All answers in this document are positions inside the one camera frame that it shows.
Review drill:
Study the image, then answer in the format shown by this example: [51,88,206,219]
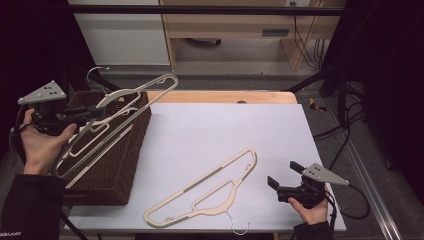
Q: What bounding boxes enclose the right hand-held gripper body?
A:
[276,162,350,209]

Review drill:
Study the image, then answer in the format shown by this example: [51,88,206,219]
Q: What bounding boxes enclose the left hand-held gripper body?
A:
[17,79,79,135]

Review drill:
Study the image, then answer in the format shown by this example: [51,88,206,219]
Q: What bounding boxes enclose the brown wicker basket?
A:
[49,90,153,207]

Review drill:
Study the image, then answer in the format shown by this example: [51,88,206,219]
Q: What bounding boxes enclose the person's right hand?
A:
[288,195,330,226]

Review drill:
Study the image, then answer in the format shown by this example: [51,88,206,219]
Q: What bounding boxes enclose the person's left hand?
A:
[20,108,78,176]

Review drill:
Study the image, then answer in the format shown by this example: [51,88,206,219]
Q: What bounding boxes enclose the yellow and black clamp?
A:
[308,97,328,113]

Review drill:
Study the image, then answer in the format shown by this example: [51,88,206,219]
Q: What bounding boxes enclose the white cabinet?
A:
[67,0,171,66]

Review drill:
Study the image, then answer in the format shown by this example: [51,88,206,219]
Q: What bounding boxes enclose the white table sheet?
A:
[64,102,348,233]

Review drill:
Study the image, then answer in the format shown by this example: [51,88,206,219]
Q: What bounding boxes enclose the light wooden desk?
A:
[159,0,348,72]

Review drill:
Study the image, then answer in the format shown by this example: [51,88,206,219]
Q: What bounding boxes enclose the black slanted frame strut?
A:
[60,63,129,109]
[285,63,341,94]

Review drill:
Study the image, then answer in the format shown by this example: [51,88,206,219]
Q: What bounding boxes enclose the black floor cable bundle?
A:
[312,81,367,171]

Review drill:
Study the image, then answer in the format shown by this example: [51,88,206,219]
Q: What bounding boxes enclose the right hand-held gripper cable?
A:
[328,183,372,240]

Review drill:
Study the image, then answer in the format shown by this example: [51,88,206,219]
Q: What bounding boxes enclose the aluminium rail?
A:
[324,99,404,240]

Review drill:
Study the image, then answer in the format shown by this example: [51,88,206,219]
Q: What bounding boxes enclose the black upright frame post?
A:
[335,64,348,126]

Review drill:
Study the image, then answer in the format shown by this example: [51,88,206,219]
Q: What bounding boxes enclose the black cables at desk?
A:
[289,1,327,70]

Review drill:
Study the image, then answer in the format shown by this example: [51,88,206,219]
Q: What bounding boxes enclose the black horizontal frame bar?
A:
[66,4,346,16]

